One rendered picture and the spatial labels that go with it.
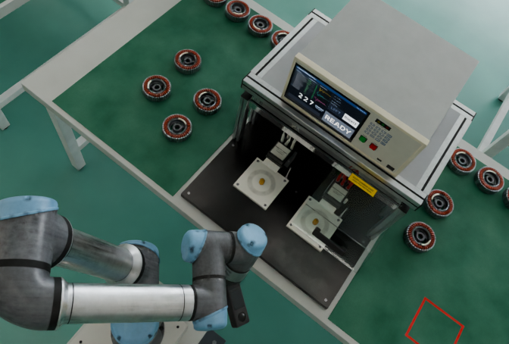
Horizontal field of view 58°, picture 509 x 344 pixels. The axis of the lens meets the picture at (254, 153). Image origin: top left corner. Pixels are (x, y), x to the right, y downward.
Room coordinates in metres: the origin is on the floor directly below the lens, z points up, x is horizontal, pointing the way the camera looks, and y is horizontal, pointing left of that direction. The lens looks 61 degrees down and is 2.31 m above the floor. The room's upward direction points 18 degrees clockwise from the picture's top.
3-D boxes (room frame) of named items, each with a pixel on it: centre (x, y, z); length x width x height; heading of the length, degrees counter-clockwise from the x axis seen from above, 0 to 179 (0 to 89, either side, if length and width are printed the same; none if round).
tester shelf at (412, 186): (0.99, -0.29, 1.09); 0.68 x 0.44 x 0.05; 69
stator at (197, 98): (1.01, 0.24, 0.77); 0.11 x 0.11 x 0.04
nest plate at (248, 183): (0.74, -0.06, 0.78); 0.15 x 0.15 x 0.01; 69
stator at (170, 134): (0.86, 0.31, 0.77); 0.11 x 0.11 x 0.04
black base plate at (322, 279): (0.71, -0.18, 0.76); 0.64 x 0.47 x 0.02; 69
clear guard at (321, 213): (0.63, -0.34, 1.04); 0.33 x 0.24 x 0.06; 159
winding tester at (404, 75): (0.99, -0.30, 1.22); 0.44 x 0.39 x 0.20; 69
